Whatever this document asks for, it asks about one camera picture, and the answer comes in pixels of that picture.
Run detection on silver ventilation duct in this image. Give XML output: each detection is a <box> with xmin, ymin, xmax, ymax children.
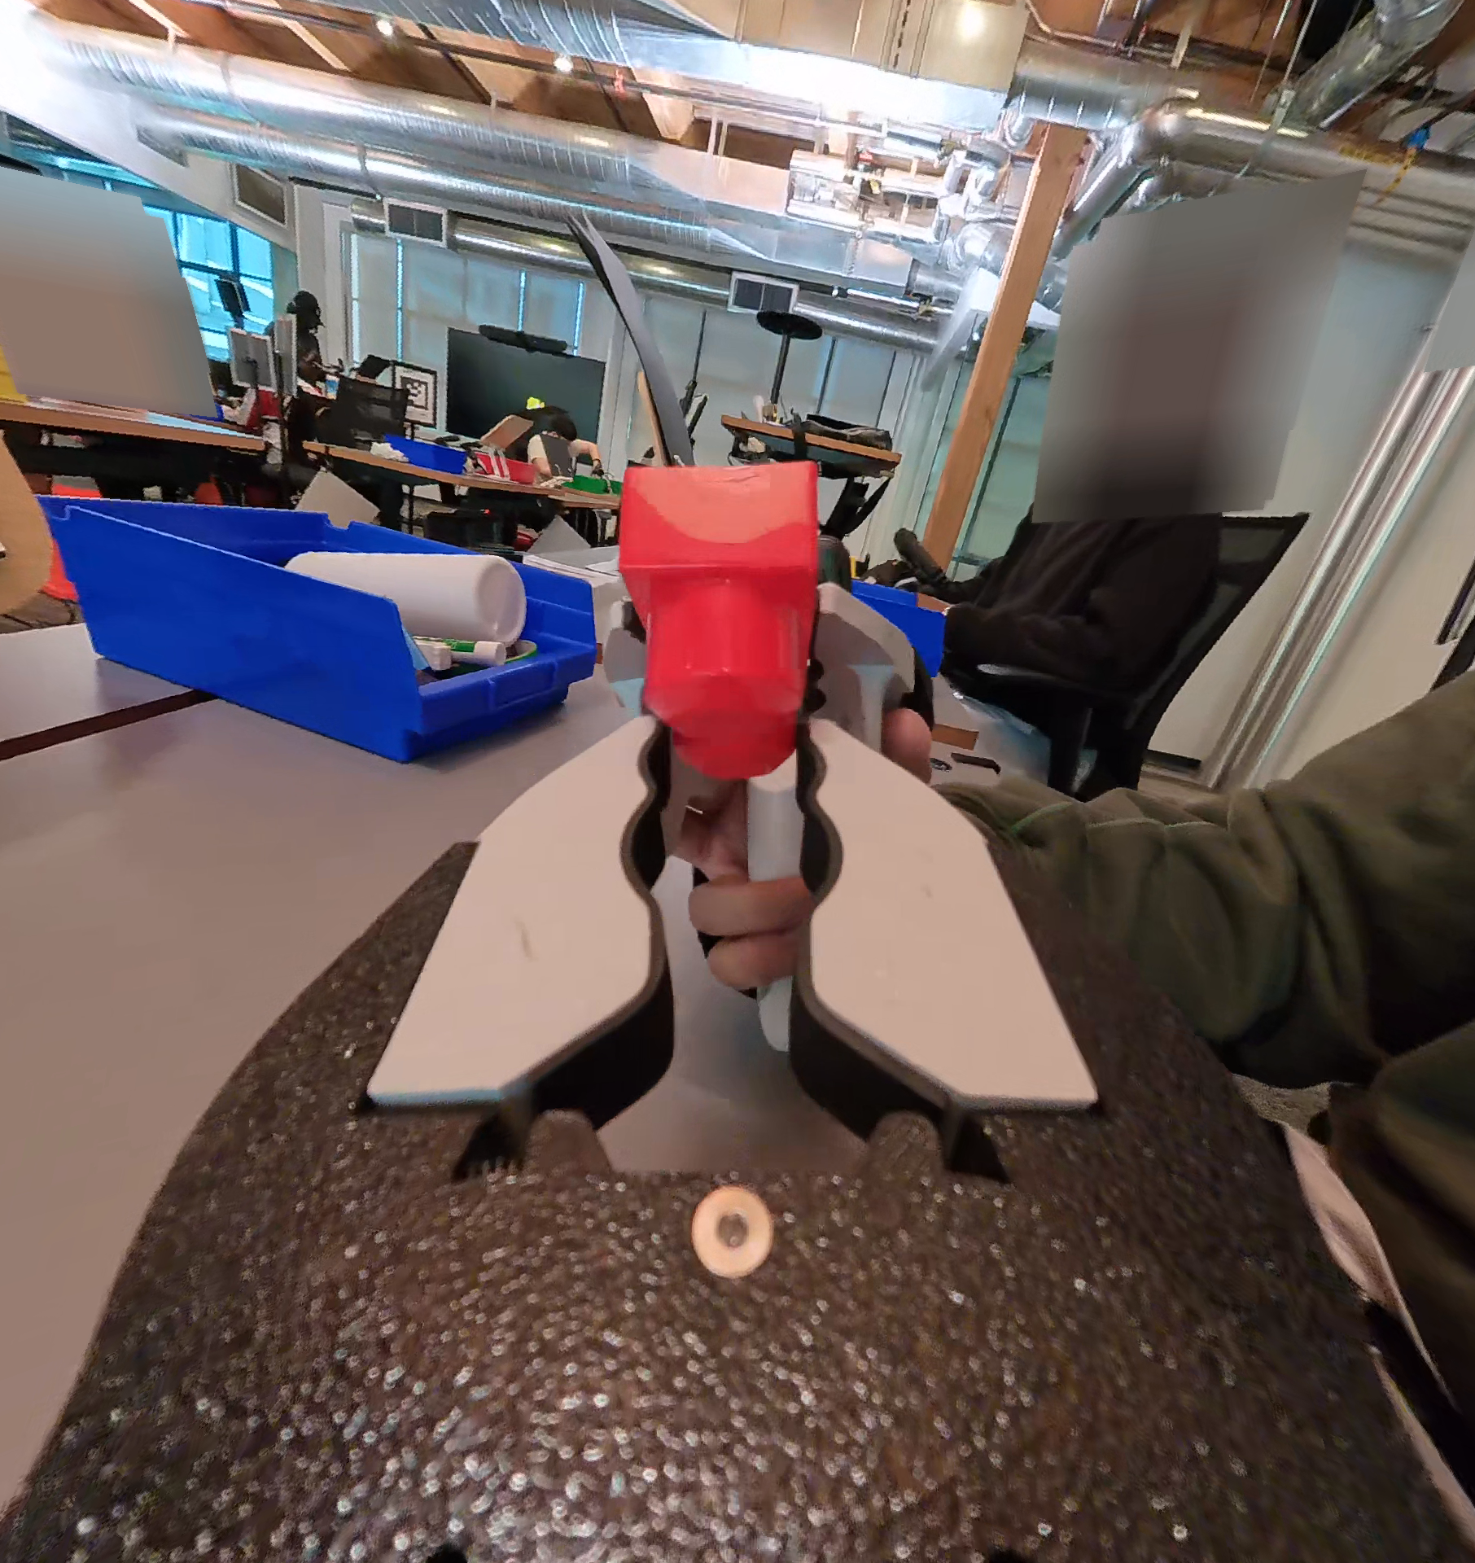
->
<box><xmin>54</xmin><ymin>24</ymin><xmax>1192</xmax><ymax>283</ymax></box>

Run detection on blue storage bin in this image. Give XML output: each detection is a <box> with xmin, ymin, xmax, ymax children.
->
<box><xmin>39</xmin><ymin>493</ymin><xmax>599</xmax><ymax>765</ymax></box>

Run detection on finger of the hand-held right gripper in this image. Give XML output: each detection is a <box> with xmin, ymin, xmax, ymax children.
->
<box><xmin>811</xmin><ymin>580</ymin><xmax>918</xmax><ymax>741</ymax></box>
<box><xmin>598</xmin><ymin>596</ymin><xmax>659</xmax><ymax>723</ymax></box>

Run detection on red building block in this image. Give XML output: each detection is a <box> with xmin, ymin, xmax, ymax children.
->
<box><xmin>617</xmin><ymin>461</ymin><xmax>822</xmax><ymax>781</ymax></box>

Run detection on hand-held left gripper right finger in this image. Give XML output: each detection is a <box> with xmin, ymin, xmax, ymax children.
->
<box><xmin>790</xmin><ymin>718</ymin><xmax>1102</xmax><ymax>1138</ymax></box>

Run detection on blue bin with white tag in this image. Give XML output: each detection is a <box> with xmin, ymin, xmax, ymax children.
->
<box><xmin>853</xmin><ymin>581</ymin><xmax>949</xmax><ymax>676</ymax></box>

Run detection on white cylinder roll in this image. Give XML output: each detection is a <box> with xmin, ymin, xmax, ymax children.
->
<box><xmin>283</xmin><ymin>549</ymin><xmax>529</xmax><ymax>643</ymax></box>

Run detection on person's right hand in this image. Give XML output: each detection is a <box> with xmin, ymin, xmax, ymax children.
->
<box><xmin>668</xmin><ymin>702</ymin><xmax>938</xmax><ymax>1001</ymax></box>

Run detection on black board on white stand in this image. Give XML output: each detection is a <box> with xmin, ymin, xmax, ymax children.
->
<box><xmin>567</xmin><ymin>213</ymin><xmax>703</xmax><ymax>472</ymax></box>

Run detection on person's right forearm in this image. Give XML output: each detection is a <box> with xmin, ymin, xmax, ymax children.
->
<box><xmin>938</xmin><ymin>653</ymin><xmax>1475</xmax><ymax>1089</ymax></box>

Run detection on large black monitor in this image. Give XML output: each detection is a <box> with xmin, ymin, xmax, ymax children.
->
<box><xmin>446</xmin><ymin>327</ymin><xmax>607</xmax><ymax>441</ymax></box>

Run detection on wooden sign board with paper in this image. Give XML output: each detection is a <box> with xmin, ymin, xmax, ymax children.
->
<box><xmin>0</xmin><ymin>353</ymin><xmax>55</xmax><ymax>627</ymax></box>

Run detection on wooden top standing desk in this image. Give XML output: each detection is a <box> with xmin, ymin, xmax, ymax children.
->
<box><xmin>721</xmin><ymin>412</ymin><xmax>904</xmax><ymax>483</ymax></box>

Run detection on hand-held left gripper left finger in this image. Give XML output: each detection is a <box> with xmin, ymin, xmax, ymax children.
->
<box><xmin>365</xmin><ymin>716</ymin><xmax>676</xmax><ymax>1125</ymax></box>

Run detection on grey cardboard sheet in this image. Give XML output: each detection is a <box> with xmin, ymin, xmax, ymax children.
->
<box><xmin>295</xmin><ymin>469</ymin><xmax>383</xmax><ymax>529</ymax></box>

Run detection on wooden pillar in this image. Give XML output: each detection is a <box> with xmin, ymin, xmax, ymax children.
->
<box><xmin>920</xmin><ymin>122</ymin><xmax>1094</xmax><ymax>570</ymax></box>

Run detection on person's torso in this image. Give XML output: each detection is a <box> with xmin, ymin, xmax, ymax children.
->
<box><xmin>1280</xmin><ymin>1001</ymin><xmax>1475</xmax><ymax>1563</ymax></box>

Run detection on black floor lamp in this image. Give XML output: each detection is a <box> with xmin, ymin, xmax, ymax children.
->
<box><xmin>756</xmin><ymin>308</ymin><xmax>826</xmax><ymax>423</ymax></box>

